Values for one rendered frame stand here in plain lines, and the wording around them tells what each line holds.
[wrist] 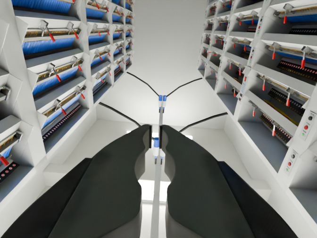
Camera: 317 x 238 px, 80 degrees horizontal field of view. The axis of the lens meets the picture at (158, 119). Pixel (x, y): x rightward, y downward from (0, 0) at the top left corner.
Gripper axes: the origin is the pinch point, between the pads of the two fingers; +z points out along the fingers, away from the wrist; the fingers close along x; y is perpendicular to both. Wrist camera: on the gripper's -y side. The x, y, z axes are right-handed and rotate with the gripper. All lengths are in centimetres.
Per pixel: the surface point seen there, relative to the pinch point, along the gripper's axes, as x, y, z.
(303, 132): 63, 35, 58
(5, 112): -60, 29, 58
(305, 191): 69, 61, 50
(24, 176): -56, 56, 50
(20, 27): -52, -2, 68
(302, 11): 73, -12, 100
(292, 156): 62, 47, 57
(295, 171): 62, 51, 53
